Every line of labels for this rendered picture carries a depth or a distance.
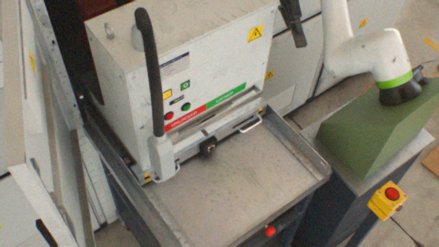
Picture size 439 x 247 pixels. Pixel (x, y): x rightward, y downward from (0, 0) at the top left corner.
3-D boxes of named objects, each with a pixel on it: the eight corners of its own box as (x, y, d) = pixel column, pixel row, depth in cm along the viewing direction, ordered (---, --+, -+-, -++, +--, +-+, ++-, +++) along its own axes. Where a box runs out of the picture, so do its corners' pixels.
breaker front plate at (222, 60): (260, 108, 164) (280, 3, 125) (145, 175, 146) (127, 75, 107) (258, 106, 164) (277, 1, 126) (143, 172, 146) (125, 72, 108)
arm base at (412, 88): (408, 75, 173) (403, 62, 172) (444, 71, 161) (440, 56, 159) (372, 107, 161) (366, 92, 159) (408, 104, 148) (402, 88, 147)
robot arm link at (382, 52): (376, 79, 167) (359, 32, 163) (418, 70, 156) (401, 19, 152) (365, 93, 158) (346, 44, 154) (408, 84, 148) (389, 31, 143)
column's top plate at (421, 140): (373, 88, 196) (374, 85, 194) (433, 141, 180) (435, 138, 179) (298, 134, 180) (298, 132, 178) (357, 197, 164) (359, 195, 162)
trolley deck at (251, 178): (328, 180, 161) (333, 171, 156) (186, 281, 138) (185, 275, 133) (217, 66, 192) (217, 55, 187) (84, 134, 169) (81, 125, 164)
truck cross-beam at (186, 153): (265, 113, 168) (267, 103, 163) (140, 186, 148) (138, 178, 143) (256, 104, 171) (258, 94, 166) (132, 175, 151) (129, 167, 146)
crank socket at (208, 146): (218, 148, 158) (218, 140, 154) (204, 156, 155) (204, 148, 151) (213, 143, 159) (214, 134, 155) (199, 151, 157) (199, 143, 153)
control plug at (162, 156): (176, 174, 136) (174, 142, 122) (162, 182, 134) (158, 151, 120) (162, 156, 139) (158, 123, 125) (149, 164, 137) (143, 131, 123)
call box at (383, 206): (398, 210, 154) (409, 196, 146) (383, 222, 151) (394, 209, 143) (381, 193, 157) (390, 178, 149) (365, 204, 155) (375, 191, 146)
